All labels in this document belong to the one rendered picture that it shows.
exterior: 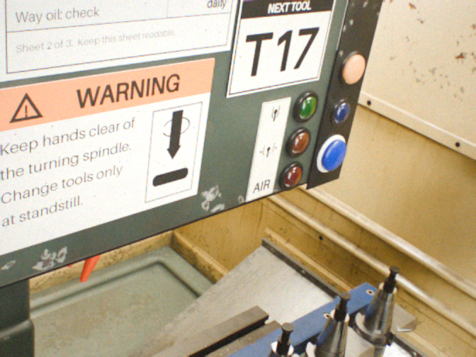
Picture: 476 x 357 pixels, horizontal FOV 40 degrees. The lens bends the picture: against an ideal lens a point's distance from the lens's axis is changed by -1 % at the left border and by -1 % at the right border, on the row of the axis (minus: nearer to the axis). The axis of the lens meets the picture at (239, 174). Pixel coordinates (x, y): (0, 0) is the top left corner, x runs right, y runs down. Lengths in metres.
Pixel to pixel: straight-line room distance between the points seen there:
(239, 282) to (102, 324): 0.41
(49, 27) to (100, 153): 0.09
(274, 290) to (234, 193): 1.19
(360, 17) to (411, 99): 0.84
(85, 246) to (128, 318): 1.46
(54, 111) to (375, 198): 1.17
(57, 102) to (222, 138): 0.14
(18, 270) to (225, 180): 0.17
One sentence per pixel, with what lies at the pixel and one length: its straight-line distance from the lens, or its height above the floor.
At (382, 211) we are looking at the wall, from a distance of 1.49.
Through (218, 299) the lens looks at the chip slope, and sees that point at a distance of 1.70.
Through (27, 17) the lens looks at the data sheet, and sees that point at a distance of 0.36.
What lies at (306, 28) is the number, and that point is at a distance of 0.49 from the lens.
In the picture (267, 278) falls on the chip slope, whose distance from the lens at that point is 1.72.
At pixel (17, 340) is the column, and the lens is 1.45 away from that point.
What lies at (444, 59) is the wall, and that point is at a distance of 1.33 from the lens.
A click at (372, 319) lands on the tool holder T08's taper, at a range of 0.99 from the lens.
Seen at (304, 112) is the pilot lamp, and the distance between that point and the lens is 0.52.
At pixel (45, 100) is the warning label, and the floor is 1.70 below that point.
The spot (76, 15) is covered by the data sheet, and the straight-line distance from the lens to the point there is 0.37.
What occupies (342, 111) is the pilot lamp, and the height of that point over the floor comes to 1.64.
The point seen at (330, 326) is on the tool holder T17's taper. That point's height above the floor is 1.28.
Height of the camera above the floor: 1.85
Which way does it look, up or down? 28 degrees down
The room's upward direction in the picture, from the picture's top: 10 degrees clockwise
